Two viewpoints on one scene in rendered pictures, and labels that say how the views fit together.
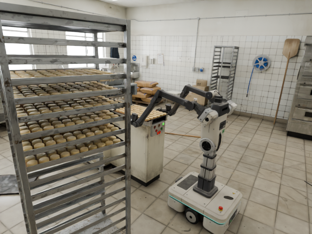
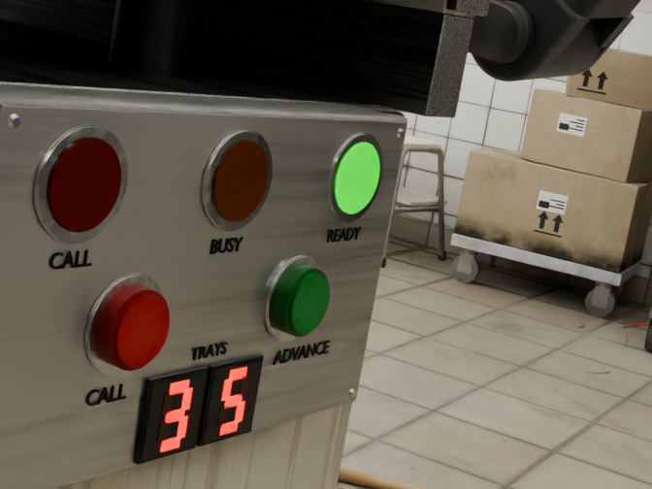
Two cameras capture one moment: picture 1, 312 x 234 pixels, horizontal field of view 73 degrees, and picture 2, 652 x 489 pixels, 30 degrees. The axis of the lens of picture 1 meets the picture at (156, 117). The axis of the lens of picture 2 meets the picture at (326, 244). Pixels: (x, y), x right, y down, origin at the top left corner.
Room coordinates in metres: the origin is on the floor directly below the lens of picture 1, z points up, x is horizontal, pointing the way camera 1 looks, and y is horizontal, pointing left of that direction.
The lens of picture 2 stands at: (1.88, -0.04, 0.88)
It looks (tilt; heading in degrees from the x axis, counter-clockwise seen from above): 11 degrees down; 355
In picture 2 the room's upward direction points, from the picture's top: 10 degrees clockwise
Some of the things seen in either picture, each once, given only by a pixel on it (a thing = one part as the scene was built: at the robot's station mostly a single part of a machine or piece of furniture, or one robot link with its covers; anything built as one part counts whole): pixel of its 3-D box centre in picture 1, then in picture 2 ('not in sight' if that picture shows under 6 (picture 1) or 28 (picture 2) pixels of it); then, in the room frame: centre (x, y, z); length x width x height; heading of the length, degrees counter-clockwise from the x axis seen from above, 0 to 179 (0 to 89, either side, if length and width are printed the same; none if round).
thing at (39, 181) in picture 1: (82, 166); not in sight; (1.13, 0.44, 0.96); 0.64 x 0.03 x 0.03; 130
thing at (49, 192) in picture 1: (83, 179); not in sight; (1.13, 0.44, 0.87); 0.64 x 0.03 x 0.03; 130
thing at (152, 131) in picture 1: (158, 128); (189, 276); (2.35, -0.03, 0.77); 0.24 x 0.04 x 0.14; 141
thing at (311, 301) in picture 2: not in sight; (296, 299); (2.38, -0.07, 0.76); 0.03 x 0.02 x 0.03; 141
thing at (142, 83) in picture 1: (146, 83); not in sight; (6.73, 0.36, 0.62); 0.72 x 0.42 x 0.17; 64
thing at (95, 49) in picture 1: (99, 133); not in sight; (1.65, 0.47, 0.97); 0.03 x 0.03 x 1.70; 40
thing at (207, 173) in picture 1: (206, 181); not in sight; (1.90, -0.56, 0.36); 0.13 x 0.13 x 0.40; 50
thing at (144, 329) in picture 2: not in sight; (127, 325); (2.30, -0.01, 0.76); 0.03 x 0.02 x 0.03; 141
